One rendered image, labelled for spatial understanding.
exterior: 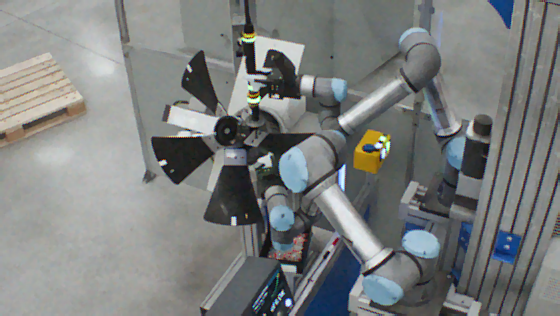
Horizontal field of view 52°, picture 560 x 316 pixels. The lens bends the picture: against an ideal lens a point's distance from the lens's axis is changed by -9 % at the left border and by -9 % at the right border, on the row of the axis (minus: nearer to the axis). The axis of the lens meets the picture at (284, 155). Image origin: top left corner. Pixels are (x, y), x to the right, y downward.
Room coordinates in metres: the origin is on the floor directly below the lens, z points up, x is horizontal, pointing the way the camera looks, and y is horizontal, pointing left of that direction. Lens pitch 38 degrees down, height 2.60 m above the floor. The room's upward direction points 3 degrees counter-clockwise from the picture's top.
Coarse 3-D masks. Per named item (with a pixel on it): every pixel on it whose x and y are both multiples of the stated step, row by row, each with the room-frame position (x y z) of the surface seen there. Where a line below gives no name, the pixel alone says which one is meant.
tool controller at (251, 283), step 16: (240, 272) 1.21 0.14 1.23; (256, 272) 1.19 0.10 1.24; (272, 272) 1.19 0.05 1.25; (240, 288) 1.14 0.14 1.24; (256, 288) 1.13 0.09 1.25; (272, 288) 1.16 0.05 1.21; (288, 288) 1.21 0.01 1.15; (224, 304) 1.08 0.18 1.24; (240, 304) 1.07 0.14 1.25; (256, 304) 1.09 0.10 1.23; (272, 304) 1.13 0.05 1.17
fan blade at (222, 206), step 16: (224, 176) 1.83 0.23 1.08; (240, 176) 1.85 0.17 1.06; (224, 192) 1.79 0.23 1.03; (240, 192) 1.80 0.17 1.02; (208, 208) 1.75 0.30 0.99; (224, 208) 1.75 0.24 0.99; (240, 208) 1.76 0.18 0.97; (256, 208) 1.77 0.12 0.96; (224, 224) 1.71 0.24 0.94; (240, 224) 1.72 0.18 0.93
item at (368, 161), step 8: (368, 136) 2.05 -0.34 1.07; (376, 136) 2.05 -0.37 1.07; (360, 144) 2.00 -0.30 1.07; (376, 144) 2.00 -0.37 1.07; (384, 144) 1.99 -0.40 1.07; (360, 152) 1.95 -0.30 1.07; (368, 152) 1.94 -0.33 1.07; (376, 152) 1.94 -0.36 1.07; (360, 160) 1.95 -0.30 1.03; (368, 160) 1.93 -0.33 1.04; (376, 160) 1.92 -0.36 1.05; (360, 168) 1.95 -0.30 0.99; (368, 168) 1.93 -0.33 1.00; (376, 168) 1.92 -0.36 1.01
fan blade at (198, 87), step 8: (200, 56) 2.17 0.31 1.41; (192, 64) 2.19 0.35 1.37; (200, 64) 2.15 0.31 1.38; (184, 72) 2.21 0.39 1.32; (192, 72) 2.18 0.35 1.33; (200, 72) 2.14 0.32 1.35; (208, 72) 2.11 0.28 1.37; (184, 80) 2.21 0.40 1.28; (192, 80) 2.17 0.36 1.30; (200, 80) 2.13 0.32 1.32; (208, 80) 2.09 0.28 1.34; (184, 88) 2.21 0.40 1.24; (192, 88) 2.17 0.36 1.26; (200, 88) 2.13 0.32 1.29; (208, 88) 2.08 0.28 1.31; (200, 96) 2.13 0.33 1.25; (208, 96) 2.08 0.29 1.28; (216, 96) 2.04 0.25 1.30; (208, 104) 2.09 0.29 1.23; (216, 104) 2.04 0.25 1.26
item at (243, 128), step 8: (224, 120) 1.96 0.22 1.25; (232, 120) 1.94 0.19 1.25; (240, 120) 1.95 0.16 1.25; (216, 128) 1.94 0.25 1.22; (224, 128) 1.94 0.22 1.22; (232, 128) 1.92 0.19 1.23; (240, 128) 1.91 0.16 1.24; (248, 128) 1.96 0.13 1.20; (216, 136) 1.92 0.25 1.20; (224, 136) 1.91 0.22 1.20; (232, 136) 1.90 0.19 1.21; (240, 136) 1.89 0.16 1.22; (248, 136) 1.94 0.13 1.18; (224, 144) 1.89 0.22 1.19; (232, 144) 1.88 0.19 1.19; (240, 144) 1.91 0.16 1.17
